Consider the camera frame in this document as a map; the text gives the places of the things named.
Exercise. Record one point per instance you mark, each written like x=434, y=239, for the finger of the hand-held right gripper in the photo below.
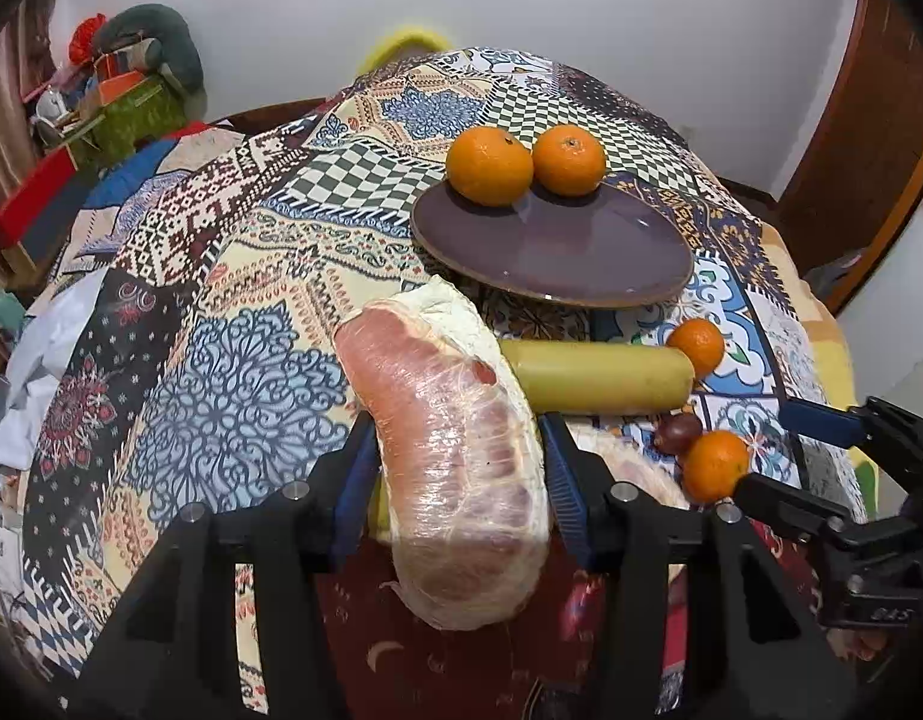
x=821, y=424
x=784, y=502

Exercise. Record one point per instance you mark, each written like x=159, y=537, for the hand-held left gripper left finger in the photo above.
x=349, y=499

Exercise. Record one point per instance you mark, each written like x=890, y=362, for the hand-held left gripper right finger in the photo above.
x=565, y=499

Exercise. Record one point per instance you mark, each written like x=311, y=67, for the yellow cucumber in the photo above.
x=596, y=376
x=381, y=514

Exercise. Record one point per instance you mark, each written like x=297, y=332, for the small mandarin orange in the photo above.
x=695, y=346
x=715, y=466

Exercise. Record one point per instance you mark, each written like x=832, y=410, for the pale pomelo piece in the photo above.
x=641, y=465

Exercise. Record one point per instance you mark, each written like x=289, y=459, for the pink pomelo wedge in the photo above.
x=446, y=450

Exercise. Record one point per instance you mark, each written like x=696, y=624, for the dark red grape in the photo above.
x=677, y=433

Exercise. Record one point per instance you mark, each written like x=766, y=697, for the purple oval plate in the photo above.
x=566, y=255

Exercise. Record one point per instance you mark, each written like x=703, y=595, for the yellow fleece blanket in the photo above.
x=829, y=330

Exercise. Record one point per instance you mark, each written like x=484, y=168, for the patchwork patterned tablecloth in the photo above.
x=229, y=390

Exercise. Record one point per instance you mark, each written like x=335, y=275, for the wooden door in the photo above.
x=844, y=150

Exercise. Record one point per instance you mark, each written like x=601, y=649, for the large orange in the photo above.
x=570, y=159
x=490, y=165

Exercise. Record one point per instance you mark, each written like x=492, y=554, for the pale blue cloth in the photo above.
x=34, y=367

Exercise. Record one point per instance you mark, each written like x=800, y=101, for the teal toy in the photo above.
x=4, y=313

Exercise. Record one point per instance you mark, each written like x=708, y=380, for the green patterned box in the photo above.
x=139, y=124

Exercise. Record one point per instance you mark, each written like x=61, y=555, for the red box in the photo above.
x=26, y=195

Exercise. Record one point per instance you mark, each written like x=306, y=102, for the yellow chair back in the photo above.
x=405, y=41

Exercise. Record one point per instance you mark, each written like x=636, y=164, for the orange box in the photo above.
x=113, y=88

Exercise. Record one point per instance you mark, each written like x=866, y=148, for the grey green plush toy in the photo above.
x=169, y=37

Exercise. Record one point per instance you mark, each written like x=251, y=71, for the striped pink curtain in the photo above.
x=15, y=90

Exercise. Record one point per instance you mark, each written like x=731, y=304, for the red plush toy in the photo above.
x=85, y=36

